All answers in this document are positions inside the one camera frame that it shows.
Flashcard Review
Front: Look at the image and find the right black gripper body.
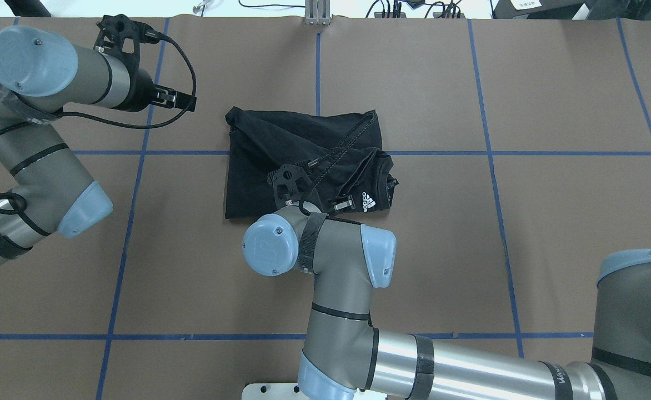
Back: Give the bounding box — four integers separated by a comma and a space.
268, 161, 331, 213

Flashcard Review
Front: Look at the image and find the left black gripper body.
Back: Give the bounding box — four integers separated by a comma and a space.
94, 14, 162, 112

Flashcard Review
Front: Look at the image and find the black graphic t-shirt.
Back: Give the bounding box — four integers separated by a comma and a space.
224, 107, 398, 219

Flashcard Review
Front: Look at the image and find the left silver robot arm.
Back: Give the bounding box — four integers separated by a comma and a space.
0, 14, 198, 266

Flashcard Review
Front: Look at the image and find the aluminium frame post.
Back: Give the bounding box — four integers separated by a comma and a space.
304, 0, 332, 26

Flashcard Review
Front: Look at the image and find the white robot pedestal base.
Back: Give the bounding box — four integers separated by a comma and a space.
241, 383, 388, 399

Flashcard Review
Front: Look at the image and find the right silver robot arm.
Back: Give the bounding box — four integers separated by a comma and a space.
242, 162, 651, 399

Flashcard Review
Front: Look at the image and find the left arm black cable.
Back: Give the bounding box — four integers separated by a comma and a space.
0, 31, 197, 237

